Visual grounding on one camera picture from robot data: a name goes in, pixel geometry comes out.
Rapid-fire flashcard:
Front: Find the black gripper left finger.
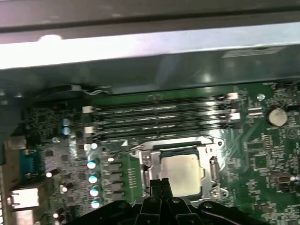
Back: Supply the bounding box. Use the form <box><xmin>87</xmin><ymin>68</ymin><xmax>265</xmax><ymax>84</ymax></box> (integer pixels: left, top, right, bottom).
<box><xmin>86</xmin><ymin>178</ymin><xmax>163</xmax><ymax>225</ymax></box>

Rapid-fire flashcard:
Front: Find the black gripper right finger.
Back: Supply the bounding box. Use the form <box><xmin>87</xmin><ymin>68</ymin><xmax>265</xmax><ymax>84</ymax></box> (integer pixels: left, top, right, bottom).
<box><xmin>162</xmin><ymin>177</ymin><xmax>261</xmax><ymax>225</ymax></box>

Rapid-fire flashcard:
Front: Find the silver CPU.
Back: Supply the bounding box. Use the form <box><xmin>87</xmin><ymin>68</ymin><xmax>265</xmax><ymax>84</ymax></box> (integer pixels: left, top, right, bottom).
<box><xmin>160</xmin><ymin>151</ymin><xmax>205</xmax><ymax>196</ymax></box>

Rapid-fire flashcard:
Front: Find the thin metal locking lever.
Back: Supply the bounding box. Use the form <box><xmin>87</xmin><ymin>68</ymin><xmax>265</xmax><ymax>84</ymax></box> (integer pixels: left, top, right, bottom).
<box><xmin>210</xmin><ymin>156</ymin><xmax>221</xmax><ymax>188</ymax></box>
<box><xmin>103</xmin><ymin>143</ymin><xmax>144</xmax><ymax>156</ymax></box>

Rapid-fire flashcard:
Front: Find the metal socket cover frame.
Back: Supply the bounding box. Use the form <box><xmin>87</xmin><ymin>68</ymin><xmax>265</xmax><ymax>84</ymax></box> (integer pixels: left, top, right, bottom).
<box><xmin>140</xmin><ymin>143</ymin><xmax>213</xmax><ymax>201</ymax></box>

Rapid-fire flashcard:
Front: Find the CPU socket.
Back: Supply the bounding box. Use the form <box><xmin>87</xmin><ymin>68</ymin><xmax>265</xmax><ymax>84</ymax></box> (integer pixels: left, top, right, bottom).
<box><xmin>138</xmin><ymin>139</ymin><xmax>230</xmax><ymax>202</ymax></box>

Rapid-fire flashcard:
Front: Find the black RAM slot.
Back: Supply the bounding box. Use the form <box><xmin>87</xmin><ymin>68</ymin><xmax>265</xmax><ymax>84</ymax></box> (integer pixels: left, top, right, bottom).
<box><xmin>92</xmin><ymin>103</ymin><xmax>235</xmax><ymax>124</ymax></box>
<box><xmin>93</xmin><ymin>123</ymin><xmax>235</xmax><ymax>144</ymax></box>
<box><xmin>84</xmin><ymin>112</ymin><xmax>241</xmax><ymax>135</ymax></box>
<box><xmin>82</xmin><ymin>92</ymin><xmax>240</xmax><ymax>114</ymax></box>

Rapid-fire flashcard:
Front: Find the black square chip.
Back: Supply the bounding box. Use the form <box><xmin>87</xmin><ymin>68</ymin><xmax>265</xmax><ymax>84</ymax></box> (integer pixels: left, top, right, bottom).
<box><xmin>254</xmin><ymin>154</ymin><xmax>268</xmax><ymax>169</ymax></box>

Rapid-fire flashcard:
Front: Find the green motherboard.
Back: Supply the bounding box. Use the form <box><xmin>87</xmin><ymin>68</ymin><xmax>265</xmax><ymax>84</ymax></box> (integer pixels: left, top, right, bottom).
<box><xmin>4</xmin><ymin>81</ymin><xmax>300</xmax><ymax>225</ymax></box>

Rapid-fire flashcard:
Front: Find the blue port connector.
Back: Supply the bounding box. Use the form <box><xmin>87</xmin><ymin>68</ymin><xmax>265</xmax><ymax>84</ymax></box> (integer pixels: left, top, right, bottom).
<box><xmin>19</xmin><ymin>149</ymin><xmax>45</xmax><ymax>183</ymax></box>

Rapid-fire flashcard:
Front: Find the silver port block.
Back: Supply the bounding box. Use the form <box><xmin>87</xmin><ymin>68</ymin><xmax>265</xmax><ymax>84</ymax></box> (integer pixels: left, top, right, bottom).
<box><xmin>8</xmin><ymin>187</ymin><xmax>40</xmax><ymax>210</ymax></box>

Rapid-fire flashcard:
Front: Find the silver coin cell battery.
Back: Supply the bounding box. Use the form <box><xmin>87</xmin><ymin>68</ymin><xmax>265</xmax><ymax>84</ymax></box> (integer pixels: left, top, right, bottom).
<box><xmin>266</xmin><ymin>105</ymin><xmax>288</xmax><ymax>128</ymax></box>

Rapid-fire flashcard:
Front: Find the black PC case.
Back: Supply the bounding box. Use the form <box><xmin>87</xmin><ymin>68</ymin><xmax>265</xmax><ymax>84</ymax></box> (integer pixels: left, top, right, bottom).
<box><xmin>0</xmin><ymin>0</ymin><xmax>300</xmax><ymax>225</ymax></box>

